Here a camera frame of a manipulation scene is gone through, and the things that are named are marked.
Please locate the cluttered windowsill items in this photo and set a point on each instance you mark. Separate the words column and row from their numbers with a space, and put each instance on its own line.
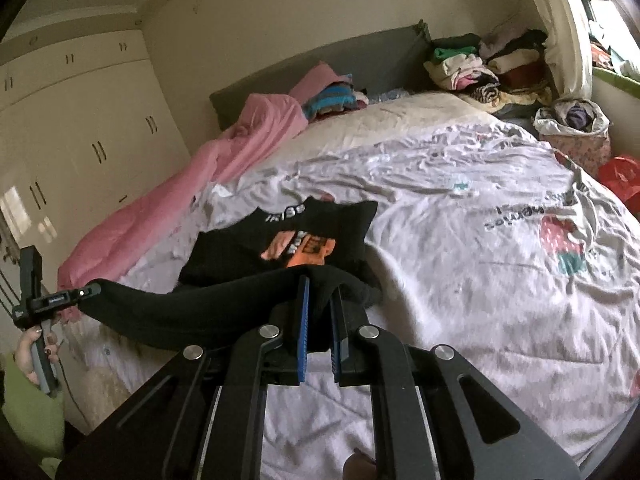
column 607, row 59

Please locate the pile of folded clothes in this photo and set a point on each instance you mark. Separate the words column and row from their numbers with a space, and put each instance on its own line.
column 503, row 75

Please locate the grey upholstered headboard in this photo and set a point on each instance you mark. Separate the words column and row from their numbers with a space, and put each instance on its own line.
column 377, row 62

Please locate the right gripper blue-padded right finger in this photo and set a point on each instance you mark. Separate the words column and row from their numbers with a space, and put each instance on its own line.
column 399, row 378

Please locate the red plastic bag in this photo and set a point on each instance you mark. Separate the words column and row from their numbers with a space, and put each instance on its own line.
column 621, row 175

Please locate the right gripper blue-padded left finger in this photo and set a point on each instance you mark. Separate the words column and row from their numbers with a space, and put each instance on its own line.
column 218, row 434

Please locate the green sleeve forearm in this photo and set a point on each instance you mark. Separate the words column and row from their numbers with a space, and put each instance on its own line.
column 38, row 420

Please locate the striped blue folded clothes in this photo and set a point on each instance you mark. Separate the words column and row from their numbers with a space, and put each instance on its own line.
column 336, row 99

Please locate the floral bag with clothes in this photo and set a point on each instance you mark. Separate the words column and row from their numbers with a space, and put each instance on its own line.
column 579, row 129

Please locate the pink fleece blanket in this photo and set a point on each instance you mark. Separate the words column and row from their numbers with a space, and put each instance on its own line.
column 266, row 121

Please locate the window with grille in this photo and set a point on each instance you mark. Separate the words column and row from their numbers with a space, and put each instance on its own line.
column 615, row 24

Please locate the cream built-in wardrobe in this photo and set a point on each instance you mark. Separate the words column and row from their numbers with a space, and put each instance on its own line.
column 85, row 130

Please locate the black sweater with orange print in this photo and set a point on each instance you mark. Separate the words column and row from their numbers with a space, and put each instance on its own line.
column 236, row 276

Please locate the person's left hand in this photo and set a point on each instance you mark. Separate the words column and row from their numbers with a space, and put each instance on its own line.
column 23, row 352

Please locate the white strawberry bear duvet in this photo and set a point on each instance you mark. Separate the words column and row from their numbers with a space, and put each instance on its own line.
column 484, row 239

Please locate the cream curtain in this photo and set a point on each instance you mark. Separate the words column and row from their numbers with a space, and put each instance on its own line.
column 568, row 48

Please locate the beige bed sheet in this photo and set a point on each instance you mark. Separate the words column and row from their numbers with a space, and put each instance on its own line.
column 423, row 113

